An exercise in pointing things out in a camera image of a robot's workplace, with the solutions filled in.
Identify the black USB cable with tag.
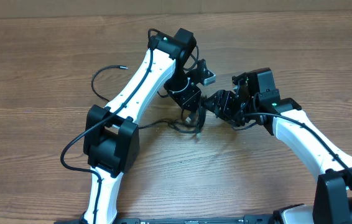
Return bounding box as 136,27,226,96
138,96,208,139

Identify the thin black USB cable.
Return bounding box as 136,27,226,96
90,64,129,103

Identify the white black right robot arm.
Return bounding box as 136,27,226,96
201,68,352,223

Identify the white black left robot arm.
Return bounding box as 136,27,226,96
80,29,200,223

